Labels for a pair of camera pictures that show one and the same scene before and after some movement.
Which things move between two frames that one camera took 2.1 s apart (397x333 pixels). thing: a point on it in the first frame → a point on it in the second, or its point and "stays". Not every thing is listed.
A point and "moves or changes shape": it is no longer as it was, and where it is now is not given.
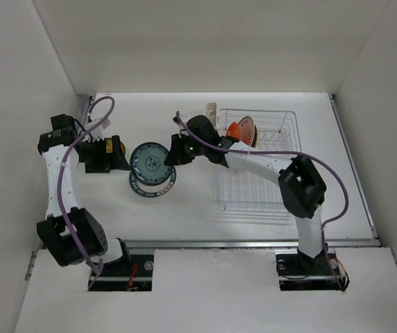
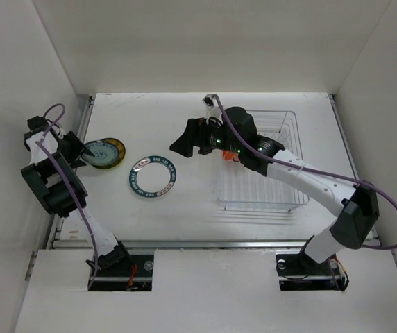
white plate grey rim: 155,190 stays
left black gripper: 108,161 → 74,159
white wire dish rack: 239,189 stays
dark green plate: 147,164 moves or changes shape
